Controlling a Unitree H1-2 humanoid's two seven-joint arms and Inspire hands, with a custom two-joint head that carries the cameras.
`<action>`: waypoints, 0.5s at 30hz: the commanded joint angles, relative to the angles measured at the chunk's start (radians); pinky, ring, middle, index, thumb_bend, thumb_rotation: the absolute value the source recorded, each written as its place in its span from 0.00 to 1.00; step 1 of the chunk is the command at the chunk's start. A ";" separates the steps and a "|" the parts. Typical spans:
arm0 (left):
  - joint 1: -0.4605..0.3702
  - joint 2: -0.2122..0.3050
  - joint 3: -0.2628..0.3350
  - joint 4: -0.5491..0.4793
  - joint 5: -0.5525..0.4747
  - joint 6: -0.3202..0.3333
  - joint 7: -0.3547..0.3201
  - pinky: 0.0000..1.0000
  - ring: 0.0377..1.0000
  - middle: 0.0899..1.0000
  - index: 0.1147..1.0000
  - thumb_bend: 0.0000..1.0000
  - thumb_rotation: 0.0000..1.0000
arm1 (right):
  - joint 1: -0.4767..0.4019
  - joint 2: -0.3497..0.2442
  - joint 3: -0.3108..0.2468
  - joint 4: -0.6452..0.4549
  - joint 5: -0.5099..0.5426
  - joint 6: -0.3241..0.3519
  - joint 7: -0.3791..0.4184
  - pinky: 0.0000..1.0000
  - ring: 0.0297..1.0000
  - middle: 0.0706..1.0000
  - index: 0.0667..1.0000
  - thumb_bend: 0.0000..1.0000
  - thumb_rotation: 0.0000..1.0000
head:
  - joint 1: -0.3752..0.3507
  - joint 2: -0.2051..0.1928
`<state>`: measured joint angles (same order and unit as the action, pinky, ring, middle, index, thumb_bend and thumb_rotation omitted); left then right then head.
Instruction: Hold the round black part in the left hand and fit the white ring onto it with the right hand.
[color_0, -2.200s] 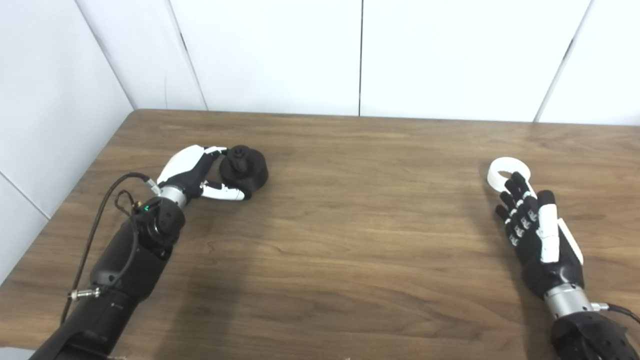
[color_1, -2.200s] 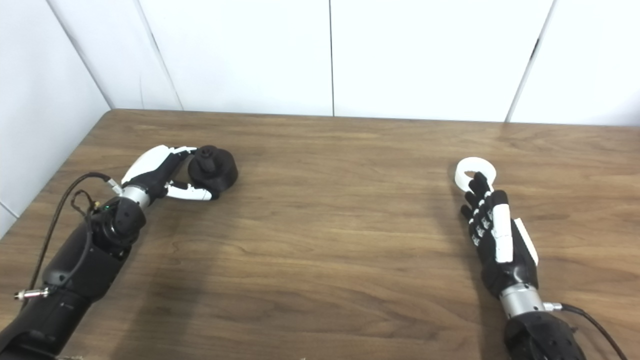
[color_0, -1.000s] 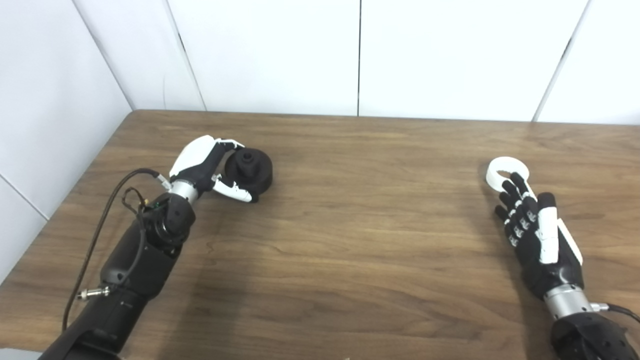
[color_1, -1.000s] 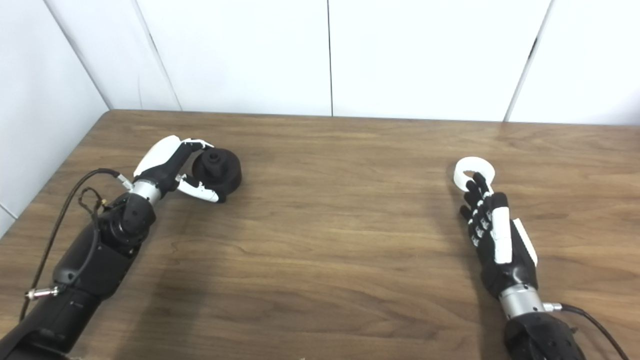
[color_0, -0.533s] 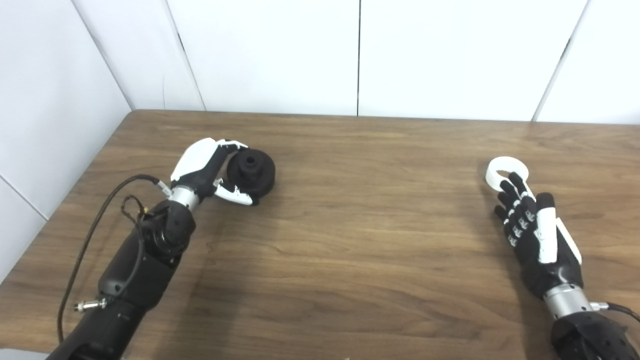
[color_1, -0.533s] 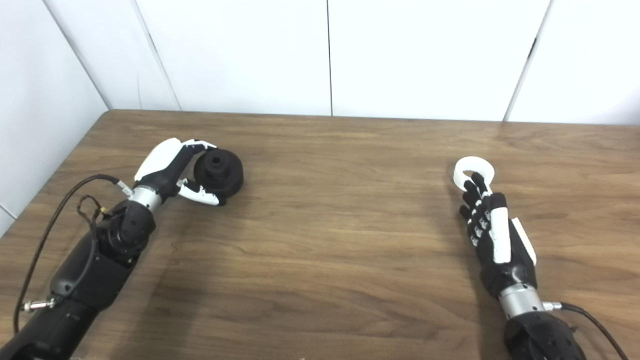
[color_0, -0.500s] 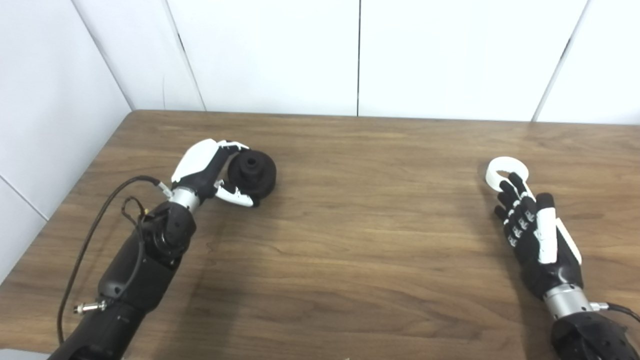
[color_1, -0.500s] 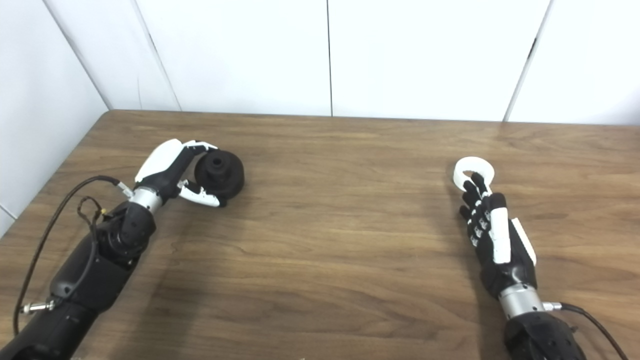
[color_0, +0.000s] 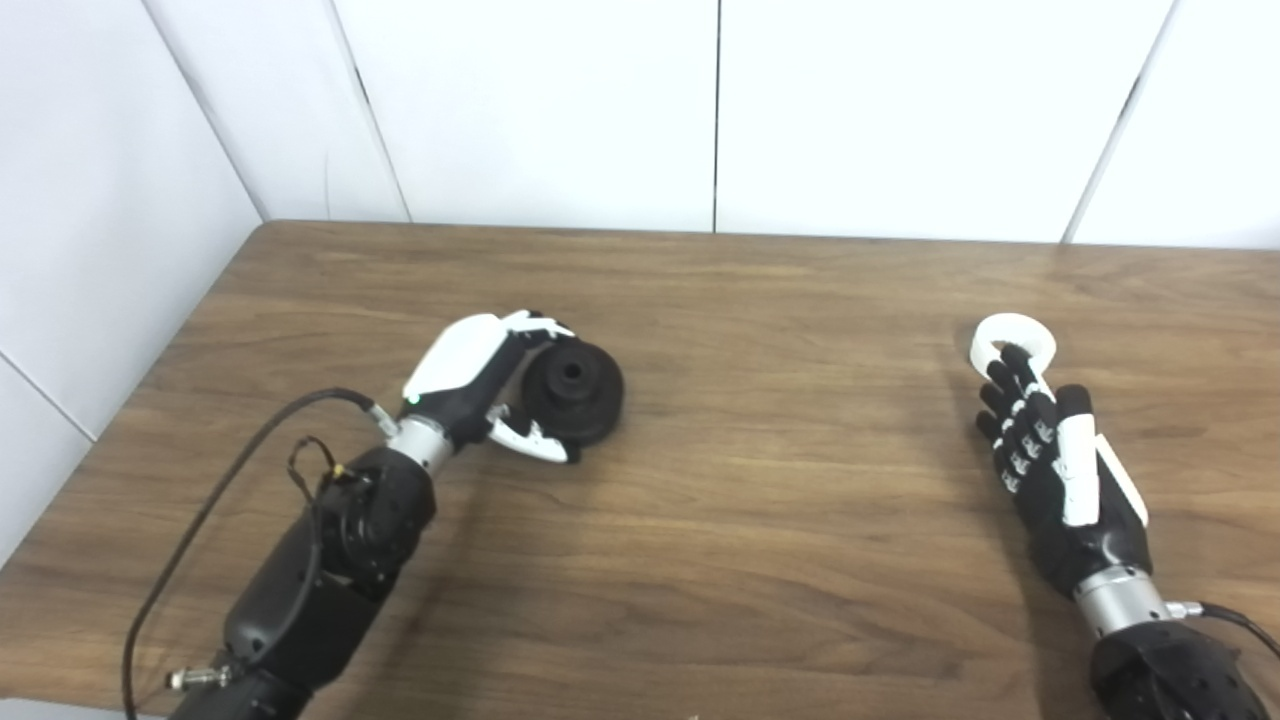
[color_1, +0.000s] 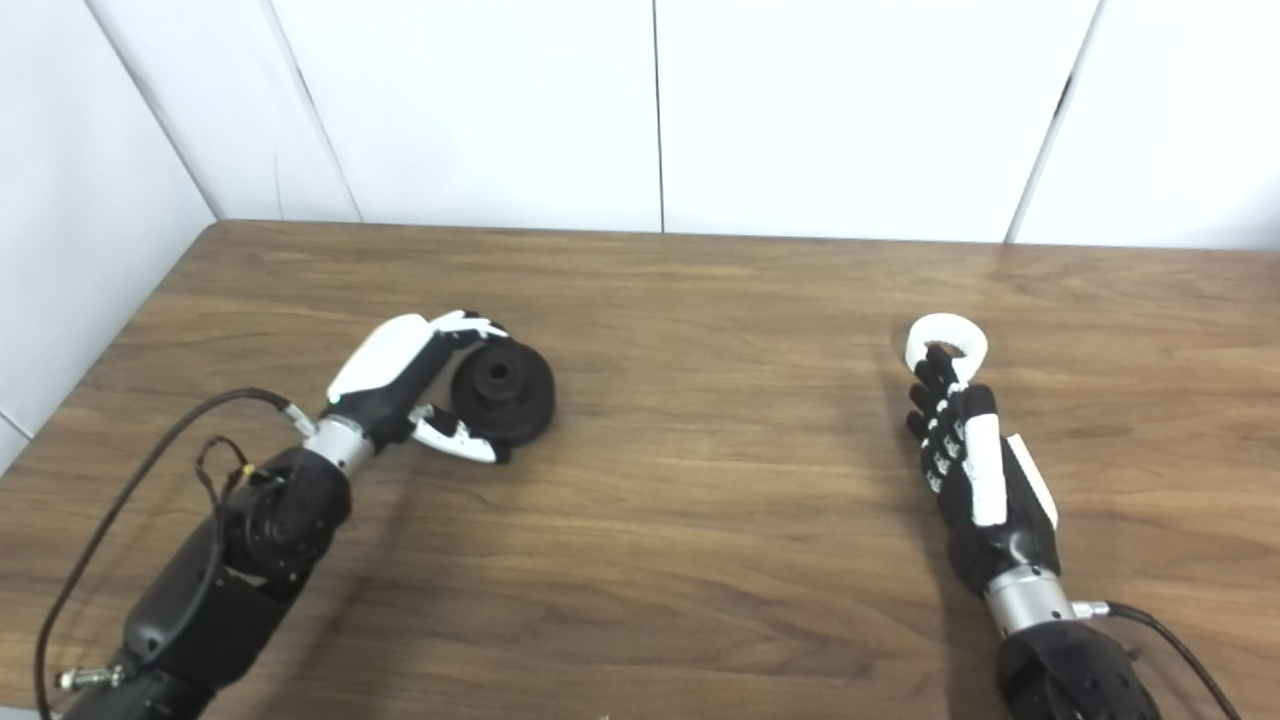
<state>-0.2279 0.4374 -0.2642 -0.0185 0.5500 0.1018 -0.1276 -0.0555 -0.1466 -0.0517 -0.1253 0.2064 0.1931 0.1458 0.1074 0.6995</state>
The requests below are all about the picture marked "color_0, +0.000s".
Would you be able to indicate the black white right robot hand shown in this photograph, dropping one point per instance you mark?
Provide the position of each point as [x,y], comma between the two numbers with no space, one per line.
[1065,545]

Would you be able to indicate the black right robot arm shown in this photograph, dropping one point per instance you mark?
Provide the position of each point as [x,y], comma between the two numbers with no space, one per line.
[1160,665]

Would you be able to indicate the round black stepped part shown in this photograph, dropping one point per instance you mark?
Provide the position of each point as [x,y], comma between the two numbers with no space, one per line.
[590,395]

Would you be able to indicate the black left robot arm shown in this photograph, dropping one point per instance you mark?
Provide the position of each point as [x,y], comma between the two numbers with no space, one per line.
[320,590]

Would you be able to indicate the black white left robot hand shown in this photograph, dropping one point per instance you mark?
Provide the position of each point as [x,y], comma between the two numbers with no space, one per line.
[460,360]

